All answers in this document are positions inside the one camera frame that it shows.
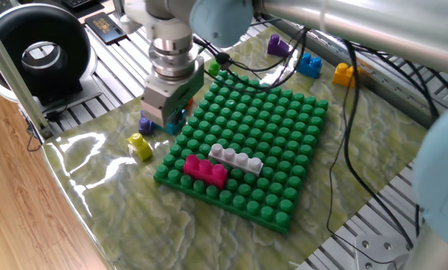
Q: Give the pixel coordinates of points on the silver Schunk gripper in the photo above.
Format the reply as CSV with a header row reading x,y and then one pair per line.
x,y
167,101

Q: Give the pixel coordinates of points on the orange two-stud block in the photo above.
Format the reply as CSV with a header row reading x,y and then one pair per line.
x,y
188,105

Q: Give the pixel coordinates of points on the light blue four-stud block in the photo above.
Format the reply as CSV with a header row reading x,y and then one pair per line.
x,y
176,125

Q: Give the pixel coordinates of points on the pink three-stud block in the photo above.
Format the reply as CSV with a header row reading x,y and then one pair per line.
x,y
205,172

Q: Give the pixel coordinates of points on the white four-stud block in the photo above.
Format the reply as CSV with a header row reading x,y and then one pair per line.
x,y
238,159

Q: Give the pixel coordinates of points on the large green studded baseplate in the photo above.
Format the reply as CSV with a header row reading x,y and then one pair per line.
x,y
265,150

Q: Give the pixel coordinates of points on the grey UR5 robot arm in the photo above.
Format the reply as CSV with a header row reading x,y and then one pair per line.
x,y
396,22

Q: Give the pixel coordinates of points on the violet two-stud block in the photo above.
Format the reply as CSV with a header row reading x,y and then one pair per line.
x,y
145,127

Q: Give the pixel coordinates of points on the yellow-green single-stud block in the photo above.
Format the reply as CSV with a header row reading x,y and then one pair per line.
x,y
140,147

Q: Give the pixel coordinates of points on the bright green two-stud block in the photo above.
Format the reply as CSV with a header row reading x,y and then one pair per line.
x,y
214,68

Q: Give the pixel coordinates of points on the black small card device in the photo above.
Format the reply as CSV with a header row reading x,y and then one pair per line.
x,y
105,28

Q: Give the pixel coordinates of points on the dark purple single-stud block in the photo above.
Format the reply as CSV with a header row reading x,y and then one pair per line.
x,y
278,48

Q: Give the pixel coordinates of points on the green marble patterned mat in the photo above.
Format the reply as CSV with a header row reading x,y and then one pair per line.
x,y
133,225

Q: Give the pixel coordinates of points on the black keyboard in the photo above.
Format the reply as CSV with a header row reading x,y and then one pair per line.
x,y
77,3

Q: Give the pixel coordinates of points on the blue two-stud block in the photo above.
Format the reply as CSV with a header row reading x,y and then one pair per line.
x,y
309,67

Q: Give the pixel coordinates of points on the yellow two-stud block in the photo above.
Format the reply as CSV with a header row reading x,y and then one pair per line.
x,y
341,77

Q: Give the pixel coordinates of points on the aluminium frame post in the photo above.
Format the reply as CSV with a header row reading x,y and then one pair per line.
x,y
13,75

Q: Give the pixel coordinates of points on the aluminium profile rail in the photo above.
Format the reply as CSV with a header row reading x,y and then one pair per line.
x,y
388,93

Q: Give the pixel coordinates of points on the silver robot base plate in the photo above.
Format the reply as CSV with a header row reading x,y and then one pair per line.
x,y
381,251

